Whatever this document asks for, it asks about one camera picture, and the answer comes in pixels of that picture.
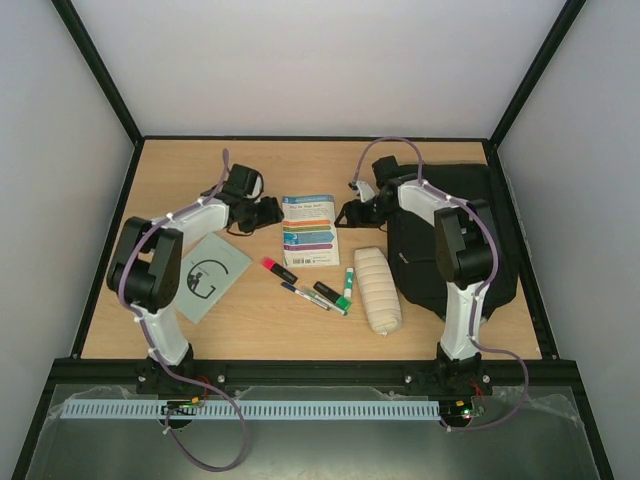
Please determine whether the black student bag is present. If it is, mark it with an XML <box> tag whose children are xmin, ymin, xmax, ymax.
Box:
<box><xmin>372</xmin><ymin>156</ymin><xmax>519</xmax><ymax>319</ymax></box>

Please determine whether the children's reader book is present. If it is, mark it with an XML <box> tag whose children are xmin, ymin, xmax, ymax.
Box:
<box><xmin>282</xmin><ymin>195</ymin><xmax>340</xmax><ymax>268</ymax></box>

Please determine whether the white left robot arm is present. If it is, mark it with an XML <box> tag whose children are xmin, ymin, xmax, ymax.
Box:
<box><xmin>106</xmin><ymin>196</ymin><xmax>283</xmax><ymax>366</ymax></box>

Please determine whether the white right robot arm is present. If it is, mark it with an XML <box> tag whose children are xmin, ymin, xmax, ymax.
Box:
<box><xmin>391</xmin><ymin>179</ymin><xmax>499</xmax><ymax>392</ymax></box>

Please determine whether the red highlighter marker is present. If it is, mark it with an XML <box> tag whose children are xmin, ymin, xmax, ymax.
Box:
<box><xmin>261</xmin><ymin>257</ymin><xmax>298</xmax><ymax>285</ymax></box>

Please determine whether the grey booklet with G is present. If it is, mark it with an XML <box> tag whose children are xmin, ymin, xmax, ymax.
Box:
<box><xmin>176</xmin><ymin>233</ymin><xmax>251</xmax><ymax>324</ymax></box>

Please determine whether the white green glue stick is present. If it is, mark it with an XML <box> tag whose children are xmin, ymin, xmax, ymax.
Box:
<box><xmin>344</xmin><ymin>267</ymin><xmax>354</xmax><ymax>293</ymax></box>

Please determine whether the beige fabric pencil case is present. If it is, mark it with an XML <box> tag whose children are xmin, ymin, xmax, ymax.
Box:
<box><xmin>354</xmin><ymin>247</ymin><xmax>402</xmax><ymax>336</ymax></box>

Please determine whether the green capped thin pen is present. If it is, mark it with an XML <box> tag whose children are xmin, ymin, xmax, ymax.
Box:
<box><xmin>302</xmin><ymin>287</ymin><xmax>347</xmax><ymax>316</ymax></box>

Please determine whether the blue capped pen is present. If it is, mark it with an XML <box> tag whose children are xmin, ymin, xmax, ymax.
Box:
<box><xmin>281</xmin><ymin>281</ymin><xmax>329</xmax><ymax>311</ymax></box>

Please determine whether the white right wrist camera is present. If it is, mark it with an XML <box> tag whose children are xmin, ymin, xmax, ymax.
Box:
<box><xmin>348</xmin><ymin>180</ymin><xmax>376</xmax><ymax>203</ymax></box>

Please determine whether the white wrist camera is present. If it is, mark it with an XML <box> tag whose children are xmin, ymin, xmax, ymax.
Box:
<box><xmin>222</xmin><ymin>164</ymin><xmax>264</xmax><ymax>199</ymax></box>
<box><xmin>348</xmin><ymin>180</ymin><xmax>376</xmax><ymax>203</ymax></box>

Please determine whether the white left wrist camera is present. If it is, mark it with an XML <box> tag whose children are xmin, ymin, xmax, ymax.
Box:
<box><xmin>222</xmin><ymin>164</ymin><xmax>264</xmax><ymax>199</ymax></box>

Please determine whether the light blue cable duct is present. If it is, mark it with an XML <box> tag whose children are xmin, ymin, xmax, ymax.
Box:
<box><xmin>60</xmin><ymin>399</ymin><xmax>441</xmax><ymax>421</ymax></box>

